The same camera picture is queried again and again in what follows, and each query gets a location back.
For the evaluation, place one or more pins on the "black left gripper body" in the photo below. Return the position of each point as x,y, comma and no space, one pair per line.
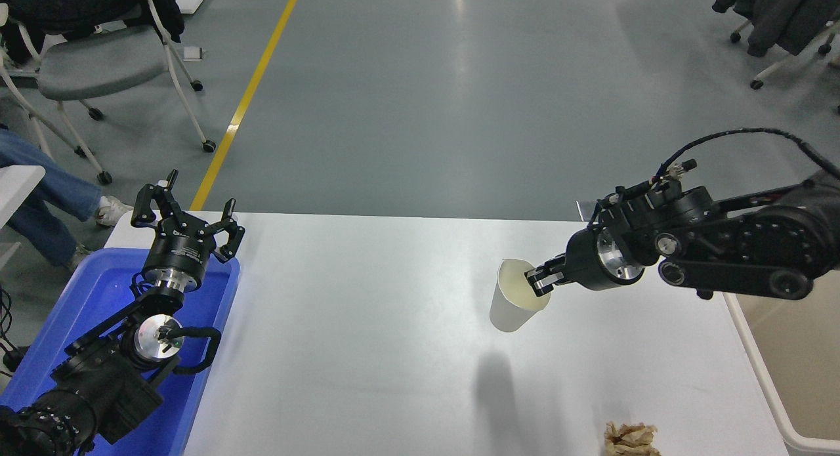
178,252

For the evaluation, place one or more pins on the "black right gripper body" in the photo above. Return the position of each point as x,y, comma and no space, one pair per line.
583,262

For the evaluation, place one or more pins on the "white paper cup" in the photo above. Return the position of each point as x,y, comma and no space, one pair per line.
508,311

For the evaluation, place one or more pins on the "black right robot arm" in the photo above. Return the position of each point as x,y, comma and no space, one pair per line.
741,259

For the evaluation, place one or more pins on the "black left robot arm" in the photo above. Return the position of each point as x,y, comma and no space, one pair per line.
105,384

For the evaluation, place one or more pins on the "crumpled tan paper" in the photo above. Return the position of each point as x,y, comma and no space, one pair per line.
630,439

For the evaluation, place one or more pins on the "silver floor outlet plate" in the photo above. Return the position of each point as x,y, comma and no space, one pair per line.
584,210

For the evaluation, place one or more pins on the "blue plastic tray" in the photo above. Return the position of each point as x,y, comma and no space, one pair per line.
98,292

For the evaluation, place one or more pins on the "person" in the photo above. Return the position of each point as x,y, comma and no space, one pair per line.
52,180

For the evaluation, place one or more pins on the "small white table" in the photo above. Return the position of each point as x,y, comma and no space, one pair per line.
16,187

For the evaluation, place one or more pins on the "small white floor box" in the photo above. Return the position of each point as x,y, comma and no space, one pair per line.
193,52

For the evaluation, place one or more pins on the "black jacket on chair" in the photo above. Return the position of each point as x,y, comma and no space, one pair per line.
65,3

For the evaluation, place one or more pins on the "large pale bin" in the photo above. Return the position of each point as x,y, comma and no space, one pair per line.
807,357

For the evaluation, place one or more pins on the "white-legged chair with castors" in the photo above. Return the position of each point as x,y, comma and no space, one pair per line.
781,63

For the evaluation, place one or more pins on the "dark grey coat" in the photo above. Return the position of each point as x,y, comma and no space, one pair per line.
781,10

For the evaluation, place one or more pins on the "grey chair white frame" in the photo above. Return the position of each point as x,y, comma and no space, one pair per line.
98,62

